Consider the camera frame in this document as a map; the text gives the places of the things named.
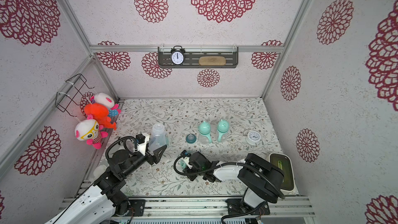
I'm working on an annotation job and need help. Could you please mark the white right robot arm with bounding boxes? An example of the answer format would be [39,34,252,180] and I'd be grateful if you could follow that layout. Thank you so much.
[173,150,286,207]

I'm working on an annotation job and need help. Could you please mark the white pink plush upper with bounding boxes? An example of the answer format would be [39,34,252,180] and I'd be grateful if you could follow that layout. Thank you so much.
[90,93,119,110]

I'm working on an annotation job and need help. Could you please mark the white alarm clock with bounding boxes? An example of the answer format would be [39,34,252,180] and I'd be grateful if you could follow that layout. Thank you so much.
[246,130,262,146]

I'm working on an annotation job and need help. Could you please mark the black wire basket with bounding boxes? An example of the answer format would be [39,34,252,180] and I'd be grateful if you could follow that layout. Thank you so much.
[54,73,95,117]

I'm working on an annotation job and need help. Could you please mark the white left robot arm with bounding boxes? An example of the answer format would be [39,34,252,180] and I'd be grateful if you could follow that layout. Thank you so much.
[47,133,167,224]

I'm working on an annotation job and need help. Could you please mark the white plush yellow glasses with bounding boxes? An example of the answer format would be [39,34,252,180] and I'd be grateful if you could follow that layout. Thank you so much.
[74,115,108,149]

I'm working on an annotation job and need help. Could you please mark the black alarm clock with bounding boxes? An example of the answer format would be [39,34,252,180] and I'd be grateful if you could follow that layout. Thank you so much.
[171,46,186,65]

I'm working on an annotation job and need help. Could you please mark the tan brush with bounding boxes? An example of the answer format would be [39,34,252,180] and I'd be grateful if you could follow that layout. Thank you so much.
[199,56,227,66]

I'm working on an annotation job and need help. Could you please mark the metal base rail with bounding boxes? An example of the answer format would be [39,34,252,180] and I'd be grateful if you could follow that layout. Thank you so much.
[49,195,316,224]

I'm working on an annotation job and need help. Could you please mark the grey wall shelf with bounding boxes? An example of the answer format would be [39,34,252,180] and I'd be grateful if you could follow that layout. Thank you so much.
[158,46,239,68]

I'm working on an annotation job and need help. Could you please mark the clear baby bottle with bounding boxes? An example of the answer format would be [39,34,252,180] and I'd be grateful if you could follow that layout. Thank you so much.
[148,123,169,153]
[198,134,211,145]

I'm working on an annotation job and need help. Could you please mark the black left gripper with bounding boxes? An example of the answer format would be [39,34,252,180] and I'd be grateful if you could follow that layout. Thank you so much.
[122,144,167,178]

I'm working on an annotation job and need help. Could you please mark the white sterilizer box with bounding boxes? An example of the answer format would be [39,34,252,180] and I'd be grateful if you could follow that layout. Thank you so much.
[268,152,296,195]

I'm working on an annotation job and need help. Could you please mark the red orange plush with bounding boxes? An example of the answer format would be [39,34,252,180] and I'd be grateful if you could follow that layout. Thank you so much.
[84,103,117,130]

